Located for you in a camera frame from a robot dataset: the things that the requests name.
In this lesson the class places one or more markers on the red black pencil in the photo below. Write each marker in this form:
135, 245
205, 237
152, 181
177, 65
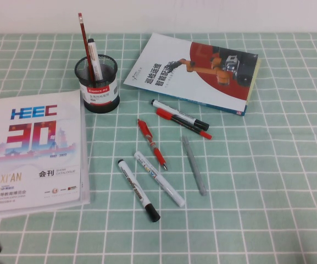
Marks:
84, 35

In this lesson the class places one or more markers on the black mesh pen holder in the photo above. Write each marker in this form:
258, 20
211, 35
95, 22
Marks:
100, 105

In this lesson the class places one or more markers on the red gel pen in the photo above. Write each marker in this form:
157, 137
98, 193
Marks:
158, 154

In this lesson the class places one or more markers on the red black marker pen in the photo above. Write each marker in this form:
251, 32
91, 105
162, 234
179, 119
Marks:
163, 113

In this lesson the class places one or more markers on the grey pen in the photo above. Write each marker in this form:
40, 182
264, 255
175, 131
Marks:
194, 165

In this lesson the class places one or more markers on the white HEEC catalogue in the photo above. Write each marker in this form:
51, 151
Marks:
32, 165

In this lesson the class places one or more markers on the white HEEC catalogue book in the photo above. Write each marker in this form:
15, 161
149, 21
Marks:
86, 178

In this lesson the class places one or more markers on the thick white marker black cap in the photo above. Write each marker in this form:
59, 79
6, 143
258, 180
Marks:
136, 187

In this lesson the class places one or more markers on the white marker with grey cap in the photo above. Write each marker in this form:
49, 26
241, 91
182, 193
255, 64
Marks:
93, 55

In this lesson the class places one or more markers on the all white paint marker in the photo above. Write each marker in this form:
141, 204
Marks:
161, 180

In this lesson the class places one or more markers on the slim white marker black cap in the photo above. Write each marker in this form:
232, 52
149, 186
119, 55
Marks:
174, 112

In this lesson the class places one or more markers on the white red robot book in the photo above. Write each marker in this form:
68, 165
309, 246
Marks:
174, 74

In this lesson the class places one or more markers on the green checked tablecloth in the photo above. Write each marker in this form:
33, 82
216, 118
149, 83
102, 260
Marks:
257, 192

